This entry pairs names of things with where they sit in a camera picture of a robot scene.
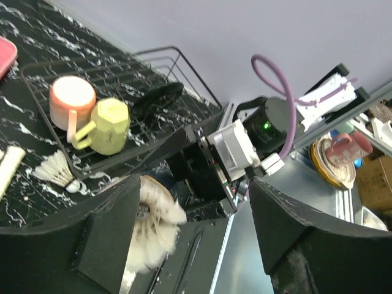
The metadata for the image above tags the pink floral cup background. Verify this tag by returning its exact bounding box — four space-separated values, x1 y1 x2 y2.
325 132 373 166

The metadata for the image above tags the pink mug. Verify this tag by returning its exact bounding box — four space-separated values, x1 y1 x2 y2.
49 75 96 143

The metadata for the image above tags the white shuttlecock large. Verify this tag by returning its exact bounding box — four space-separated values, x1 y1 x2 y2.
125 177 187 275

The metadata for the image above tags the cardboard box background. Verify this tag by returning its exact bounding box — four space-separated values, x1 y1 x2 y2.
356 156 391 211

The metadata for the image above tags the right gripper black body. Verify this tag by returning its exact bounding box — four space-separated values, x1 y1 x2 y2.
167 126 237 217

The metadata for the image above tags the black base frame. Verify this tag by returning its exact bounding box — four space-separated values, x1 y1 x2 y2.
120 216 234 294

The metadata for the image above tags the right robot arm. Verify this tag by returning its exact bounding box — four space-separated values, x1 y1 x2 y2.
167 65 366 222

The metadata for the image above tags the pink racket white grip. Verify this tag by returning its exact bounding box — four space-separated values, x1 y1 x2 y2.
1 146 26 199

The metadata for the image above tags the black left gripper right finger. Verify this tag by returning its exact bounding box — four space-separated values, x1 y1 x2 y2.
249 178 392 294

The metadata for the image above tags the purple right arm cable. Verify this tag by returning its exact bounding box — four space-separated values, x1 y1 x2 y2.
251 54 359 160

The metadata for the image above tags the black object in rack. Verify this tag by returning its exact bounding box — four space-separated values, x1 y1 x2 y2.
131 82 184 119

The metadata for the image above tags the black wire rack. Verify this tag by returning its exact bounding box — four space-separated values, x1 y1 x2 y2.
21 46 222 179

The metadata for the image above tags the yellow-green mug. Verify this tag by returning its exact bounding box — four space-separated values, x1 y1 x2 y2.
71 97 130 156

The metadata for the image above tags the stacked plates background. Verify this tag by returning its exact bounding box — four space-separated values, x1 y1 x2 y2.
309 134 356 190

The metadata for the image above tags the black shuttlecock tube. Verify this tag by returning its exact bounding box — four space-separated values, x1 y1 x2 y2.
100 173 187 224

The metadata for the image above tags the pink racket bag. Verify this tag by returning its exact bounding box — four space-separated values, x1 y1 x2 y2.
0 37 18 79

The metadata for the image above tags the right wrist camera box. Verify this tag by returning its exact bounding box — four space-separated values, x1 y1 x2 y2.
207 119 261 182

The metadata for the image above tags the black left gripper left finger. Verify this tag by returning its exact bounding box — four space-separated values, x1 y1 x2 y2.
1 175 140 293

